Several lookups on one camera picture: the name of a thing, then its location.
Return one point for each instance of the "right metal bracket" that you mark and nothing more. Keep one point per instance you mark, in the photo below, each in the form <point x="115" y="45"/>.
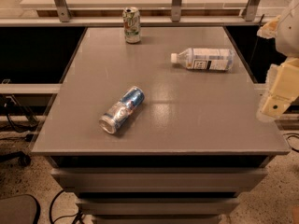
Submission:
<point x="250" y="10"/>

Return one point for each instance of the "blue silver redbull can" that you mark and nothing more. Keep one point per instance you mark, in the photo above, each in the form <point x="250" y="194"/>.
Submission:
<point x="113" y="119"/>

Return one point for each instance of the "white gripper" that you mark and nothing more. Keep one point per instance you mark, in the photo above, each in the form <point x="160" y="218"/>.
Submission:
<point x="290" y="32"/>

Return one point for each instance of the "clear plastic water bottle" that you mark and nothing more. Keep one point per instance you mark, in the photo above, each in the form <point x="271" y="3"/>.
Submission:
<point x="204" y="59"/>

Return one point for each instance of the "metal bracket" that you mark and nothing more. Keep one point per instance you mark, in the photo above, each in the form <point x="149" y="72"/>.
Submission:
<point x="62" y="10"/>
<point x="176" y="10"/>
<point x="250" y="10"/>

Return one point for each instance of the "black office chair base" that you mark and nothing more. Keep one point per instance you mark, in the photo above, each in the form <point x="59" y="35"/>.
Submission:
<point x="23" y="159"/>

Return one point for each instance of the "grey drawer cabinet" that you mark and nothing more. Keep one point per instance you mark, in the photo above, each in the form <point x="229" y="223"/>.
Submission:
<point x="186" y="153"/>

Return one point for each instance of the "middle metal bracket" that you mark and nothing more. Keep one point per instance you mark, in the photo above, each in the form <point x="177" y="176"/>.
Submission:
<point x="176" y="10"/>

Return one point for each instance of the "green white soda can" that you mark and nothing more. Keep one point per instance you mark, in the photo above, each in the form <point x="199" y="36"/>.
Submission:
<point x="131" y="23"/>

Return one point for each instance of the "left metal bracket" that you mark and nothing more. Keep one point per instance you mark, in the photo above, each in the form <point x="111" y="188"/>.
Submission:
<point x="62" y="10"/>

